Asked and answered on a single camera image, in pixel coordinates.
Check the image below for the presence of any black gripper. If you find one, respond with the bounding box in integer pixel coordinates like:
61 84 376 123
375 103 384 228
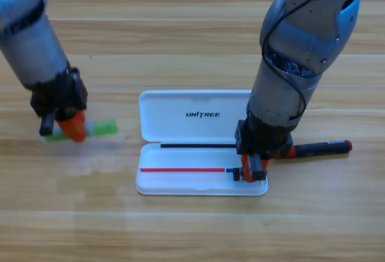
29 63 88 144
234 117 294 183

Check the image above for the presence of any red and black marker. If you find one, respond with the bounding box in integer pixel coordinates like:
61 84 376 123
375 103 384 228
285 140 353 158

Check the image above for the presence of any white Unitree pencil case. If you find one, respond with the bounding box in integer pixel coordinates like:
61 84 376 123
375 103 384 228
135 89 268 196

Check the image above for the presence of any green and white marker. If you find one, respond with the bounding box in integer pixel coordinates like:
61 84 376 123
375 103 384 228
40 119 117 143

